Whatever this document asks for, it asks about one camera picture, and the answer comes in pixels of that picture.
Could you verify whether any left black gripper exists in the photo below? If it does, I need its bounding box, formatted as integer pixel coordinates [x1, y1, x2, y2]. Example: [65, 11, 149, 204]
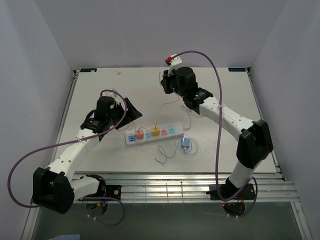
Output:
[107, 98, 142, 130]

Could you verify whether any pink charger plug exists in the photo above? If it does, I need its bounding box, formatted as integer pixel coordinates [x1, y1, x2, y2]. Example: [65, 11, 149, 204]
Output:
[134, 129, 145, 140]

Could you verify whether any yellow charger plug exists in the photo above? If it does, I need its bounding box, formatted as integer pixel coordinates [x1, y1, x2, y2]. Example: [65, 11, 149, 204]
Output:
[151, 126, 160, 137]

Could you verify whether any white colourful power strip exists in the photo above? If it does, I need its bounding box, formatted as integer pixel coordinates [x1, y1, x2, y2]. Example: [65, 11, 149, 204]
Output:
[124, 121, 185, 147]

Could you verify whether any blue charger plug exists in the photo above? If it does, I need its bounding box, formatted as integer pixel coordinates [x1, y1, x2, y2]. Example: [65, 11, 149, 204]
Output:
[180, 136, 191, 151]

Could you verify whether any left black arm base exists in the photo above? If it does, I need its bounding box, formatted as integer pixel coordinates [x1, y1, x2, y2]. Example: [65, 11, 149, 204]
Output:
[84, 185, 122, 200]

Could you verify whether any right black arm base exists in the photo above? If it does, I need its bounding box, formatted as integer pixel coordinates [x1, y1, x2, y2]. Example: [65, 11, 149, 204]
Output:
[206, 183, 256, 200]

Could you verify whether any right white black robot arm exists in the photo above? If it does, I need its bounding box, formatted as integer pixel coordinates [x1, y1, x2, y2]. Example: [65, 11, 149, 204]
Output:
[160, 66, 274, 199]

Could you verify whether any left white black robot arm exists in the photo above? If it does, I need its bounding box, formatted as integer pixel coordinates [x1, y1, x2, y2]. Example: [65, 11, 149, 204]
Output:
[32, 96, 142, 214]

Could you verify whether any left blue corner label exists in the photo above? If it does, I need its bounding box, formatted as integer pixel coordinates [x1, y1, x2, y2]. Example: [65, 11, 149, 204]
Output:
[80, 68, 97, 73]

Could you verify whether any blue corner label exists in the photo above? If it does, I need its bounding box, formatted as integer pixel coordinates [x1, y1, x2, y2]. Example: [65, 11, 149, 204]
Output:
[228, 67, 246, 72]
[80, 68, 97, 73]

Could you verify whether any right blue corner label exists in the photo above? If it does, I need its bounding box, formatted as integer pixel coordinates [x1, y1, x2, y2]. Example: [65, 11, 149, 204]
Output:
[228, 67, 246, 72]

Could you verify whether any blue cloth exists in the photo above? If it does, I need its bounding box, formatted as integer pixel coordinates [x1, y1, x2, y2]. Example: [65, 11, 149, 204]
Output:
[52, 234, 80, 240]

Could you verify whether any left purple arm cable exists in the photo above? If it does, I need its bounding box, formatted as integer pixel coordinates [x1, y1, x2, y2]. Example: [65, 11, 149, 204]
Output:
[6, 89, 129, 208]

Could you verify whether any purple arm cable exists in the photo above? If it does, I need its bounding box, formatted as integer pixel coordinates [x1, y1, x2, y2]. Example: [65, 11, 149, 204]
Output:
[6, 89, 129, 208]
[174, 50, 258, 218]

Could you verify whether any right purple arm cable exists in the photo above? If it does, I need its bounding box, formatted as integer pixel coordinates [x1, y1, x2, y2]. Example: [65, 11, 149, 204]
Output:
[174, 50, 258, 218]

